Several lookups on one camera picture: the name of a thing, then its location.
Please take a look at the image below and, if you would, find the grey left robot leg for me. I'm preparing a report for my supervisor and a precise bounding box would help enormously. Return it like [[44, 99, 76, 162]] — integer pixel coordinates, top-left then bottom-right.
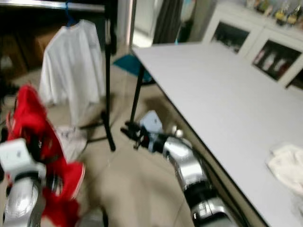
[[82, 208, 110, 227]]

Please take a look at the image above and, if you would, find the white cloth with hanger drawing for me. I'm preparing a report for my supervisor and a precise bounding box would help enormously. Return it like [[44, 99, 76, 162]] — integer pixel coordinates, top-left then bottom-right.
[[56, 125, 89, 162]]

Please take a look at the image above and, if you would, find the white folding table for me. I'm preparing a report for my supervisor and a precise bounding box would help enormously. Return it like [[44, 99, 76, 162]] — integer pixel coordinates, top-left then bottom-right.
[[130, 43, 303, 227]]

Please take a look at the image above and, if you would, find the white glass-door cabinet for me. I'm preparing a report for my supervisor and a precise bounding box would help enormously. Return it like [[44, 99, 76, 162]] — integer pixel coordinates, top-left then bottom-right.
[[200, 0, 303, 91]]

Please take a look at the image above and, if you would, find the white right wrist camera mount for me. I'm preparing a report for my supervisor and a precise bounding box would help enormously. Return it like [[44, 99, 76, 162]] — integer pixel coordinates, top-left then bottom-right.
[[139, 110, 164, 136]]

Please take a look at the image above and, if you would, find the white printed hanging shirt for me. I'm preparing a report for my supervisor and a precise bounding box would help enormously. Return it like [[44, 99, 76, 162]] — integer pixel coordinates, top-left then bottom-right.
[[39, 20, 107, 126]]

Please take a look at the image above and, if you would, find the crumpled white garment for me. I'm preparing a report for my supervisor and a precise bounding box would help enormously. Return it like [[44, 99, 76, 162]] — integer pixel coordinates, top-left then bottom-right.
[[267, 143, 303, 198]]

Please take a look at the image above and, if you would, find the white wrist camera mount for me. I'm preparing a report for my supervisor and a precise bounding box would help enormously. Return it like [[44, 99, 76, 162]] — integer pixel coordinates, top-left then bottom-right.
[[0, 138, 36, 179], [139, 110, 164, 136]]

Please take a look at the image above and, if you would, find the blue plastic hanger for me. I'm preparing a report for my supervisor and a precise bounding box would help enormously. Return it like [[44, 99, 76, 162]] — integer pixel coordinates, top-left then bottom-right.
[[64, 2, 79, 27]]

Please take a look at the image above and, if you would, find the black clothes rack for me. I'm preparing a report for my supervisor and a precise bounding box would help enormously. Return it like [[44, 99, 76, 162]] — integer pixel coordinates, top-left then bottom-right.
[[0, 0, 120, 153]]

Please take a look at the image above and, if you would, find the red shirt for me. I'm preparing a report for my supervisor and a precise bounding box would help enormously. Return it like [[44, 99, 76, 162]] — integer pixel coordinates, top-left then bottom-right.
[[5, 85, 86, 227]]

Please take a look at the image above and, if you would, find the teal floor mat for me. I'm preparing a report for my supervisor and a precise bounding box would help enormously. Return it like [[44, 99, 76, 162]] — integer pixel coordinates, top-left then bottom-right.
[[114, 53, 153, 82]]

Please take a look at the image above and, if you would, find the large cardboard box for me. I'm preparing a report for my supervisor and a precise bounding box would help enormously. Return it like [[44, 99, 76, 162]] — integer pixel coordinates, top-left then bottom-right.
[[24, 26, 68, 68]]

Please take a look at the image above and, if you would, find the grey curtain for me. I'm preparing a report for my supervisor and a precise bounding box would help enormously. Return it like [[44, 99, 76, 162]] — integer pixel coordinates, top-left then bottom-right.
[[153, 0, 184, 46]]

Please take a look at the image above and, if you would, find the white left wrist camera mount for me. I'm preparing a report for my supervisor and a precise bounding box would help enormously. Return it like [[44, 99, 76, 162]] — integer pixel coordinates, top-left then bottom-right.
[[0, 138, 36, 179]]

